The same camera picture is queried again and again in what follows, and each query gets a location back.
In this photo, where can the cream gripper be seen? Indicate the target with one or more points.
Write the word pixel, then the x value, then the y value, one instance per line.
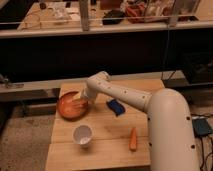
pixel 80 96

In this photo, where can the orange ceramic bowl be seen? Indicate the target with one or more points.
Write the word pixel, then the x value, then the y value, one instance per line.
pixel 71 106

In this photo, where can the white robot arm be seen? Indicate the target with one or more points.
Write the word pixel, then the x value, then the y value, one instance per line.
pixel 171 137

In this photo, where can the blue sponge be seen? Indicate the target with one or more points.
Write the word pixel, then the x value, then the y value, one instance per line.
pixel 116 107

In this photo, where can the white paper cup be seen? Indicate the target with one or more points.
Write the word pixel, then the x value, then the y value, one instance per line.
pixel 82 136

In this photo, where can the wooden table board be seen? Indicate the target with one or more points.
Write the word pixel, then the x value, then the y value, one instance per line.
pixel 110 141

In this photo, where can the orange carrot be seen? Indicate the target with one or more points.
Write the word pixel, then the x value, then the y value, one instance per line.
pixel 133 140

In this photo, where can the black bag on bench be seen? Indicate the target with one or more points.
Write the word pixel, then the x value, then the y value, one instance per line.
pixel 113 17

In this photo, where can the red orange tool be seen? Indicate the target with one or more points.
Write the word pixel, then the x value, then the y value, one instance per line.
pixel 135 13

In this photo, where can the dark power box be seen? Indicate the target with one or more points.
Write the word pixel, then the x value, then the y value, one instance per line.
pixel 201 127

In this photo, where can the metal frame post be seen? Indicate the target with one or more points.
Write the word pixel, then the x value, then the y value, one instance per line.
pixel 84 14

